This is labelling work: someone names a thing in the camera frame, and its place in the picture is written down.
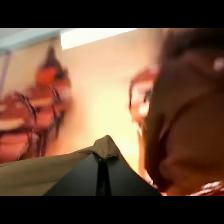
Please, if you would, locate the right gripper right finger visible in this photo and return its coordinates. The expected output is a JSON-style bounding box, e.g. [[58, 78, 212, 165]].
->
[[105, 155, 163, 197]]

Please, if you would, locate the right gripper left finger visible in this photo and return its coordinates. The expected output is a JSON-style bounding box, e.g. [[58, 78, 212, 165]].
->
[[44, 153, 103, 197]]

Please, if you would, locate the khaki garment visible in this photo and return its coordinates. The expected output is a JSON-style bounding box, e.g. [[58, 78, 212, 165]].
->
[[0, 134, 125, 197]]

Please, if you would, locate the brown garment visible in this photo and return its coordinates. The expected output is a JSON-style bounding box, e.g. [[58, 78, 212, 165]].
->
[[143, 28, 224, 197]]

